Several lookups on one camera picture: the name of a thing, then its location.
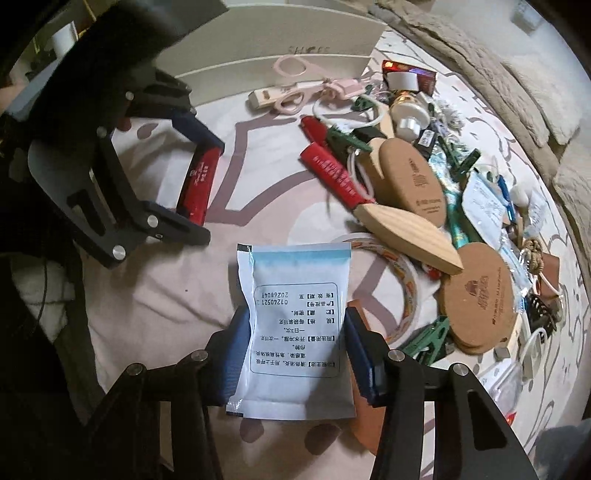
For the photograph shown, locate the beige knit pillow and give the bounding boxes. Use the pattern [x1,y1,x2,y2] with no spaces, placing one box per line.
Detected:
[551,138,591,223]
[503,60,583,149]

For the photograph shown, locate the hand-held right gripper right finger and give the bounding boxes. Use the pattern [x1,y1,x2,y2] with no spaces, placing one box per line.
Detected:
[344,307,539,480]

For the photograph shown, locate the black hair claw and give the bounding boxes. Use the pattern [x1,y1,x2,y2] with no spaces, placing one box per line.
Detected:
[529,295,562,334]

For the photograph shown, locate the teal foil tube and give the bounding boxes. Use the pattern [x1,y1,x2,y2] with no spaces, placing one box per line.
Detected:
[442,185,482,251]

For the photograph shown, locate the brown leather wallet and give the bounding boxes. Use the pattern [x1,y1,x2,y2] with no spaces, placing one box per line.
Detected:
[538,254,562,302]

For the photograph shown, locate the large white medicine sachet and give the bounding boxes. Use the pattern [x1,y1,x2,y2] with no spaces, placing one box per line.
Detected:
[462,173,509,241]

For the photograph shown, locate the bundle of green pegs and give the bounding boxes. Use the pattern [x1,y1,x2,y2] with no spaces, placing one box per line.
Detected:
[436,134,484,182]

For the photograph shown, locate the white blue medicine sachet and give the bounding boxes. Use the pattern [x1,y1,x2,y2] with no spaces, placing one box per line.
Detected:
[226,244,357,421]

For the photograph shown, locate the small pink case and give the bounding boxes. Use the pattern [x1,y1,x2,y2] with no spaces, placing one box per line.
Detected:
[327,78,363,96]

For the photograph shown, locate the red tube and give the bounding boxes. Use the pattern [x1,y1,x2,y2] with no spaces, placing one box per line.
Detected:
[300,142,378,209]
[300,115,331,145]
[178,148,222,228]

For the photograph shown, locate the white feathery tuft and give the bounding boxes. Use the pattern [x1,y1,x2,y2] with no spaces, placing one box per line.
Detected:
[436,99,467,134]

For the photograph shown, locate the round cream tin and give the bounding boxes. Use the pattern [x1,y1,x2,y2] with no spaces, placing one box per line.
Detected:
[390,99,431,140]

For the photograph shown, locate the orange brown flat sheet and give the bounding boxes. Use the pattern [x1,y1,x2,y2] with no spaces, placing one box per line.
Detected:
[345,300,385,457]

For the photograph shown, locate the knotted rope ball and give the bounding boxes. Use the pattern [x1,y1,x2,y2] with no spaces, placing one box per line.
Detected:
[522,237,546,278]

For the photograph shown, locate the white tape roll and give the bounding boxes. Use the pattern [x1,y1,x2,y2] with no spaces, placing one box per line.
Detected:
[387,71,419,93]

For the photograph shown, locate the white cardboard box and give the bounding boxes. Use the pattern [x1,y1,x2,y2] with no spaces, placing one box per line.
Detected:
[154,0,387,108]

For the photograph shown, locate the white cord loop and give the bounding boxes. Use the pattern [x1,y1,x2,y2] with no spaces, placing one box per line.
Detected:
[346,148,378,205]

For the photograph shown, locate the beige duvet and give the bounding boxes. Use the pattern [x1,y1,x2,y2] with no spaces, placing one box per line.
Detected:
[375,0,560,182]

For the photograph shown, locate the clear plastic bag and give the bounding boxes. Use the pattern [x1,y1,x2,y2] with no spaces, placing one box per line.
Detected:
[526,194,553,237]

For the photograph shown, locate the dark red holographic box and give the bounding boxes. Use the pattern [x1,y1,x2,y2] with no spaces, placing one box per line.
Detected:
[382,60,437,96]

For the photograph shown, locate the person's dark clothing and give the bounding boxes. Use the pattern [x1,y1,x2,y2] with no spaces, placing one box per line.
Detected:
[0,249,107,480]

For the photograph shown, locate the pink scissors with comb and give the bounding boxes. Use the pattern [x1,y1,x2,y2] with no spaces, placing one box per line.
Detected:
[248,55,325,116]

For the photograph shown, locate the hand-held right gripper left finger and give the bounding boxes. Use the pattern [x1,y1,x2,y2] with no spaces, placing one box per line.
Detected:
[78,308,253,480]

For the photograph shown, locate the bunny printed blanket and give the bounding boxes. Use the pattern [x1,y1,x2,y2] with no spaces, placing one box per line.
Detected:
[78,0,591,480]

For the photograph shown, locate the printed tape ring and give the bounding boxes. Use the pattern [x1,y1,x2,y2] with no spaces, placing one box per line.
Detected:
[332,233,422,345]

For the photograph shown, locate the wooden leaf shaped piece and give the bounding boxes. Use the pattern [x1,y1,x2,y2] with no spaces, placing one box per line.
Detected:
[353,203,465,276]

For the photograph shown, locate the green clothes peg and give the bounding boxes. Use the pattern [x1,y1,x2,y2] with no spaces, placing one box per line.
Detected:
[353,85,378,114]
[325,127,373,156]
[401,316,451,366]

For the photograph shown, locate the clear plastic box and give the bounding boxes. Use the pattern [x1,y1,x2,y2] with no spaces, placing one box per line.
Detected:
[480,360,523,417]

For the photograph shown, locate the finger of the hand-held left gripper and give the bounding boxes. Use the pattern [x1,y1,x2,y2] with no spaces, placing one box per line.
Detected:
[121,67,226,158]
[67,128,212,269]

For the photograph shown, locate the thin white hoop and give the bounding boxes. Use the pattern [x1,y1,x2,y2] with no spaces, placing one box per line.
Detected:
[313,95,394,136]

